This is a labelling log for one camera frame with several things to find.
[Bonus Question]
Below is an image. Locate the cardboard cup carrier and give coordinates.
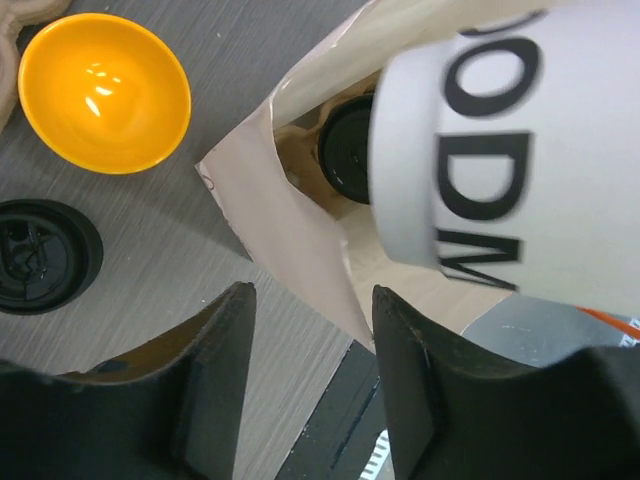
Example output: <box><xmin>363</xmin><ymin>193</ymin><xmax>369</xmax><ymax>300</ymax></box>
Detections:
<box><xmin>0</xmin><ymin>0</ymin><xmax>71</xmax><ymax>130</ymax></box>
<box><xmin>274</xmin><ymin>70</ymin><xmax>381</xmax><ymax>220</ymax></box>

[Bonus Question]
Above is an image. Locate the paper takeout bag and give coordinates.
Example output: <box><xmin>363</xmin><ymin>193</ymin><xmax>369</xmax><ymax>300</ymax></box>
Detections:
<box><xmin>194</xmin><ymin>0</ymin><xmax>640</xmax><ymax>354</ymax></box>

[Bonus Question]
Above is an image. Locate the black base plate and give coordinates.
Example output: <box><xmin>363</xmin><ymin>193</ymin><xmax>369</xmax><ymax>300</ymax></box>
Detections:
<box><xmin>276</xmin><ymin>342</ymin><xmax>390</xmax><ymax>480</ymax></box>

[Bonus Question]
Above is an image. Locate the stack of black lids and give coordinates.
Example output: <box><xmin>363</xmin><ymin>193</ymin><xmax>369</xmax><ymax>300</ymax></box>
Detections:
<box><xmin>1</xmin><ymin>199</ymin><xmax>104</xmax><ymax>316</ymax></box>

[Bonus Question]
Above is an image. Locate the orange bowl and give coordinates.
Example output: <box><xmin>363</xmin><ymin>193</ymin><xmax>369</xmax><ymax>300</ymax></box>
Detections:
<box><xmin>17</xmin><ymin>13</ymin><xmax>192</xmax><ymax>175</ymax></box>

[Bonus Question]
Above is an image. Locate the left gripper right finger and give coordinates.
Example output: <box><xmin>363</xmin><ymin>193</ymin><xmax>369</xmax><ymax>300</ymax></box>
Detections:
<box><xmin>372</xmin><ymin>286</ymin><xmax>639</xmax><ymax>479</ymax></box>

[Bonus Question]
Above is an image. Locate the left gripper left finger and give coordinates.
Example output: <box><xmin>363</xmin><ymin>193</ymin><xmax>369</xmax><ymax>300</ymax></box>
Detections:
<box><xmin>1</xmin><ymin>282</ymin><xmax>256</xmax><ymax>479</ymax></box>

